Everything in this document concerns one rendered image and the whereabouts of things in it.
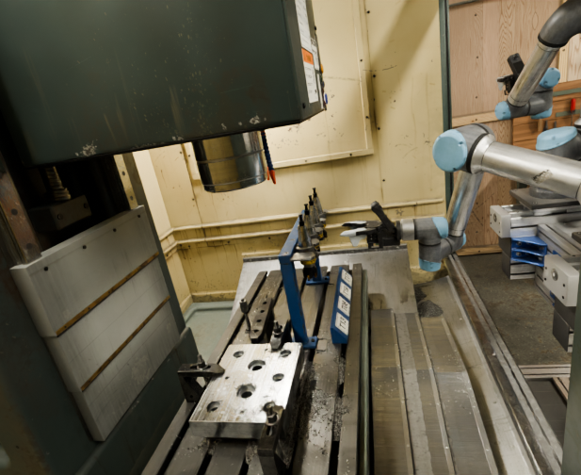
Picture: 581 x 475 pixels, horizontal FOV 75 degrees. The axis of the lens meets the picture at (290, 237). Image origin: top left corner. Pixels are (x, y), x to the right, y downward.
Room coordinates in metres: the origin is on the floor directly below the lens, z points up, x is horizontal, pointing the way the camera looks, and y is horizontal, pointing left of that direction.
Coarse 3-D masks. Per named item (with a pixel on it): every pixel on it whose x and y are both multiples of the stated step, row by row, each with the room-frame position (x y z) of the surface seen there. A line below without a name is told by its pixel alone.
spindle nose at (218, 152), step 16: (192, 144) 0.87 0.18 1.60; (208, 144) 0.83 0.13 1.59; (224, 144) 0.83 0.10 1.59; (240, 144) 0.83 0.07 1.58; (256, 144) 0.86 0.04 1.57; (208, 160) 0.84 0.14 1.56; (224, 160) 0.83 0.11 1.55; (240, 160) 0.83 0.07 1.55; (256, 160) 0.85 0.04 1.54; (208, 176) 0.84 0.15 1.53; (224, 176) 0.83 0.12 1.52; (240, 176) 0.83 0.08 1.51; (256, 176) 0.85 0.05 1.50
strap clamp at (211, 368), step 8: (200, 360) 0.88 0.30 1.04; (184, 368) 0.89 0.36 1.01; (192, 368) 0.90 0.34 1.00; (200, 368) 0.87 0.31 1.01; (208, 368) 0.89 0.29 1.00; (216, 368) 0.87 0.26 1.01; (184, 376) 0.88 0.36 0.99; (192, 376) 0.87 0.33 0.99; (200, 376) 0.87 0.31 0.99; (208, 376) 0.86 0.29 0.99; (216, 376) 0.86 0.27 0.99; (184, 384) 0.88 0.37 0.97; (192, 384) 0.89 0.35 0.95; (184, 392) 0.88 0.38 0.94; (192, 392) 0.88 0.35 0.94; (200, 392) 0.89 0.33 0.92; (192, 400) 0.88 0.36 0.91
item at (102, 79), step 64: (0, 0) 0.87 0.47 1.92; (64, 0) 0.84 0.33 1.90; (128, 0) 0.80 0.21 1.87; (192, 0) 0.77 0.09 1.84; (256, 0) 0.75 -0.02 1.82; (0, 64) 0.88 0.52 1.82; (64, 64) 0.85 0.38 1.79; (128, 64) 0.81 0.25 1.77; (192, 64) 0.78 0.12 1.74; (256, 64) 0.75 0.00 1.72; (64, 128) 0.86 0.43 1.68; (128, 128) 0.82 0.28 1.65; (192, 128) 0.79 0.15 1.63; (256, 128) 0.76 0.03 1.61
